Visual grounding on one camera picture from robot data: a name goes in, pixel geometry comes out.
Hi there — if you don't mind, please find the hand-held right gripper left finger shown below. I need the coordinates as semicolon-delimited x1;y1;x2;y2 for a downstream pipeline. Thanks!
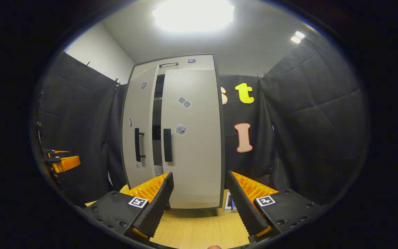
83;172;174;240

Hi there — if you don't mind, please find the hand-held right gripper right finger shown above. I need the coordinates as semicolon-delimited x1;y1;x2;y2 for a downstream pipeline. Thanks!
225;170;325;243

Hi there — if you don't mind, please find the white cabinet door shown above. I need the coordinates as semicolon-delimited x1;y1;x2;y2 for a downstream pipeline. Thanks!
121;66;160;189
160;69;224;209

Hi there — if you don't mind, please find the white shoe cabinet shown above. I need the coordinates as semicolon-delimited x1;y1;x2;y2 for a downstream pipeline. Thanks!
120;54;226;210

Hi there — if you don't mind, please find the white cabinet drawer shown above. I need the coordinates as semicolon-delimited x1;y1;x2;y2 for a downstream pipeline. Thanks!
132;55;216;75

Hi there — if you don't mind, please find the white book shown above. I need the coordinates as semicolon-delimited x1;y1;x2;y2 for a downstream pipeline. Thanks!
224;192;234;212

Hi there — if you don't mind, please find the black backdrop cloth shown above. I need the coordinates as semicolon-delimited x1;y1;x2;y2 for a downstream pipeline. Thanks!
220;74;277;194
259;38;369;207
37;52;129;208

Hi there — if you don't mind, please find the small ceiling light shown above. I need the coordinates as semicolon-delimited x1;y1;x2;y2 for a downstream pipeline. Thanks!
291;30;306;44

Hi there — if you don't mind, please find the large ceiling light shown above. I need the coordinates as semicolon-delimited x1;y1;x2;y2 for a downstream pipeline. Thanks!
152;0;235;32

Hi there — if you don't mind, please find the black door handle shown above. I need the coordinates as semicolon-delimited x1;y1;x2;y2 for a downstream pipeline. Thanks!
134;128;146;163
163;129;173;163

